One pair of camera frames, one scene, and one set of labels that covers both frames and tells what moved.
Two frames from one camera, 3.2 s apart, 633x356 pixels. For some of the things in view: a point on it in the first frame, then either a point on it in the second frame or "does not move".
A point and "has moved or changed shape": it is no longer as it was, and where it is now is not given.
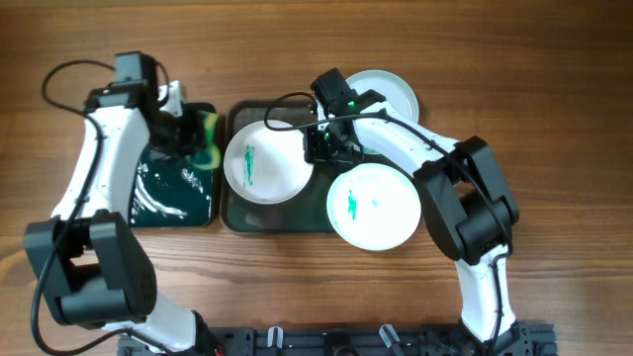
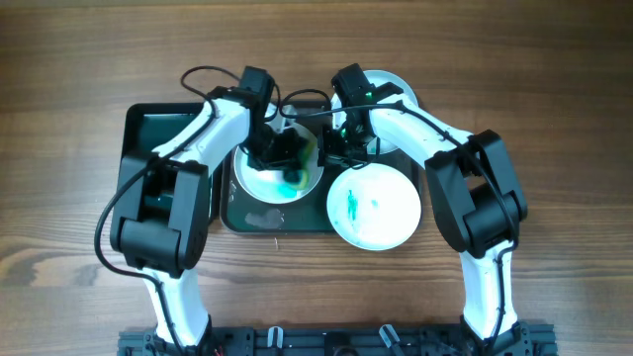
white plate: (374, 207) does not move
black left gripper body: (183, 136) to (279, 149)
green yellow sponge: (209, 157) has moved or changed shape
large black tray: (306, 213) does not move
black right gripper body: (325, 149) does not move
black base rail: (527, 339) does not move
